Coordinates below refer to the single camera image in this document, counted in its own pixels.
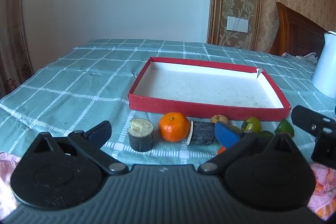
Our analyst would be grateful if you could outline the green round tomato fruit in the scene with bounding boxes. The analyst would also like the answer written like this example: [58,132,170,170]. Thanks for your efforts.
[241,117,261,134]

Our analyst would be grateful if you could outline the green lime wedge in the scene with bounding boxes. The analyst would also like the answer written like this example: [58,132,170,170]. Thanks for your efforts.
[275,119,294,137]
[259,130,274,138]

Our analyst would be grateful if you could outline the orange mandarin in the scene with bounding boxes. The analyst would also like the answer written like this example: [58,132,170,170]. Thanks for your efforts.
[158,112,190,143]
[217,146,226,155]

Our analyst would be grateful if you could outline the dark sugarcane piece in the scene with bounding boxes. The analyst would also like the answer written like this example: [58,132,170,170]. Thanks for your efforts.
[127,118,154,152]
[187,121,215,145]

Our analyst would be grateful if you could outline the brown longan fruit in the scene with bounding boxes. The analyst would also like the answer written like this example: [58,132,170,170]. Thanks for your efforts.
[210,114,230,124]

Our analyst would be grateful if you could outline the pink floral towel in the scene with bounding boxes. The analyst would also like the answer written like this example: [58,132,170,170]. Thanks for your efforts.
[0,152,335,221]

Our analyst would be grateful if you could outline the green plaid bed sheet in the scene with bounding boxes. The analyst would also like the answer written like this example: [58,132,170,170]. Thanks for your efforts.
[1,39,335,165]

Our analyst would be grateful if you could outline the white electric kettle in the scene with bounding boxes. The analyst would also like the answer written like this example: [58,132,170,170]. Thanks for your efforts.
[311,31,336,99]

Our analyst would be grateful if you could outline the red shallow cardboard box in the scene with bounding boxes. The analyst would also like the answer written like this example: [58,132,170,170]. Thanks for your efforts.
[128,57,291,122]

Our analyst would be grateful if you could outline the crumpled cloth by headboard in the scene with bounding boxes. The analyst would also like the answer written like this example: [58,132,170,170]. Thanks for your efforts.
[281,52,318,64]

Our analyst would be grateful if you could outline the floral curtain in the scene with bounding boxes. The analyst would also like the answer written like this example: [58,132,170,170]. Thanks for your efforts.
[0,0,33,97]

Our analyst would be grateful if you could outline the wooden headboard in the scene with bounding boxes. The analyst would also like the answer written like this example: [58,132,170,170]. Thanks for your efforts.
[270,2,326,57]

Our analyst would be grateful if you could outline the white wall switch panel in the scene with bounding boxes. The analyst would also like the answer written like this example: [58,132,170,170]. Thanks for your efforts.
[226,16,249,33]

